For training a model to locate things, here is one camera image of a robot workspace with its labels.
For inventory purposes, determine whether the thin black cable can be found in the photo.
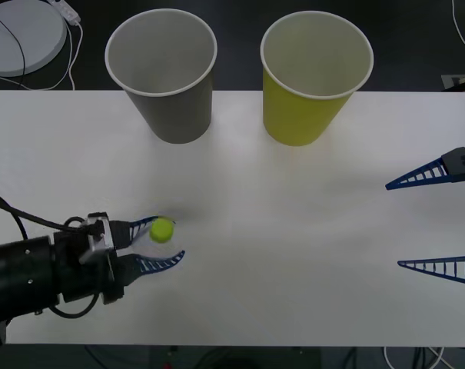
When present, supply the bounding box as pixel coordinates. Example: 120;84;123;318
0;6;28;91

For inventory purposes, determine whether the yellow-green plastic bin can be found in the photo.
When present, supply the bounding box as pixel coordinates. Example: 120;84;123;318
259;10;374;148

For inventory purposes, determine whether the white round disc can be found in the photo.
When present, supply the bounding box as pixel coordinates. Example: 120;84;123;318
0;0;68;77

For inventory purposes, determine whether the white looped cable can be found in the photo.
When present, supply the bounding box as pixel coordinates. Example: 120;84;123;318
451;0;465;54

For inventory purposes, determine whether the grey floor box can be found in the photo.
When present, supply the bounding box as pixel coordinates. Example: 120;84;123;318
440;72;465;92

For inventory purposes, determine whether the white power strip cable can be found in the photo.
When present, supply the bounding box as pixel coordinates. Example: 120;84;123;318
0;21;85;92

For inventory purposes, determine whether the grey plastic bin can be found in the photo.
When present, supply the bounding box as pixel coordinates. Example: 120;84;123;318
104;7;218;145

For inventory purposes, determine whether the white cable under table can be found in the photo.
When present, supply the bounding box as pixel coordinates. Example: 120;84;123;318
383;345;454;369

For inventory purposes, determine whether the white power strip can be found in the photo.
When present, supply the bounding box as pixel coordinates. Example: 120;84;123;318
49;0;81;25

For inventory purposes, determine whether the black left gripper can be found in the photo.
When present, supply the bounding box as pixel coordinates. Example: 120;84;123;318
53;215;186;307

